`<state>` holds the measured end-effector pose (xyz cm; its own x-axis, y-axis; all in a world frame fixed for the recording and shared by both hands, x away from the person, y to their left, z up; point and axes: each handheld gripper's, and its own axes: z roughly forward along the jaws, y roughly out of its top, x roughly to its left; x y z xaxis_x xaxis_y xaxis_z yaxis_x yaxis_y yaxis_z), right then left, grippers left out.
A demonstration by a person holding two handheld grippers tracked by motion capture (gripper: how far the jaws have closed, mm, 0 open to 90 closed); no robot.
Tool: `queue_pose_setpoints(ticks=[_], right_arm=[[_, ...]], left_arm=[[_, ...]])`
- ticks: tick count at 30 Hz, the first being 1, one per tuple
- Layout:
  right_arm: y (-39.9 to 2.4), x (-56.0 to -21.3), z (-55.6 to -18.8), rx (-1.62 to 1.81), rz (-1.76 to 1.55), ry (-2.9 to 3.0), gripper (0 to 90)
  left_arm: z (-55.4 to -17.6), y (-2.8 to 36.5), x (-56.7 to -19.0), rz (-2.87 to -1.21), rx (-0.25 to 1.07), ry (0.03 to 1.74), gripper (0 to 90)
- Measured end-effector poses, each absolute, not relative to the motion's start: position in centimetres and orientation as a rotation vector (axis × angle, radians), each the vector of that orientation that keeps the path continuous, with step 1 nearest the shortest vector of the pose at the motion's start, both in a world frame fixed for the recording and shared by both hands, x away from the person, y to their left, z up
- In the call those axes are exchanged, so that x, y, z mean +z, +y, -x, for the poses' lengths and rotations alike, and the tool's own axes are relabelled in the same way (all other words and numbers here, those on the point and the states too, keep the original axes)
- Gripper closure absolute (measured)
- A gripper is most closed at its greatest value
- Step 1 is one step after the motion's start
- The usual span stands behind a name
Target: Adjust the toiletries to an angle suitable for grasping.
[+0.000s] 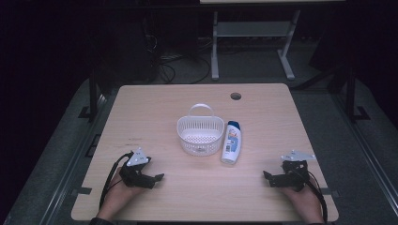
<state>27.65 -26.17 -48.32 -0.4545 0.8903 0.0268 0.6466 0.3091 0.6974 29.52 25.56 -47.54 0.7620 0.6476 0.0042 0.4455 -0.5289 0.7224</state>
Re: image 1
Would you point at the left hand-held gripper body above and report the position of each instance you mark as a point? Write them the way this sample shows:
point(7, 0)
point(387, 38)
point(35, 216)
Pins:
point(135, 175)

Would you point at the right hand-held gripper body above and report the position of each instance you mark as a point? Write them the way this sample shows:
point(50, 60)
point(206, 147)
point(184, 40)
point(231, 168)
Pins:
point(295, 175)

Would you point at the white blue-capped shampoo bottle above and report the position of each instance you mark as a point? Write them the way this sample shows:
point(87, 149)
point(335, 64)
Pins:
point(231, 146)

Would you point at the white plastic basket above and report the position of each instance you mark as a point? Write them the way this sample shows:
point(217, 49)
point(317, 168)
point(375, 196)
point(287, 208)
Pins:
point(200, 137)

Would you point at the person's left hand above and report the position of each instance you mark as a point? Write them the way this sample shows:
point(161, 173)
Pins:
point(120, 195)

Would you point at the person's right hand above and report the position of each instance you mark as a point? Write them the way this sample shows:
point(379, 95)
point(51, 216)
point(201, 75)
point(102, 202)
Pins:
point(305, 200)

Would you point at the black tape piece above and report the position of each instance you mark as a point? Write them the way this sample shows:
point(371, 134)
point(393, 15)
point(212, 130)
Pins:
point(327, 191)
point(84, 190)

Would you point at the grey metal stand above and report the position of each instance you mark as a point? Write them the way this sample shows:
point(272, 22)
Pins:
point(250, 29)

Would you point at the black metal post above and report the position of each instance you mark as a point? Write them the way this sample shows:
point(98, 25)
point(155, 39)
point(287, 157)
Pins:
point(93, 93)
point(351, 93)

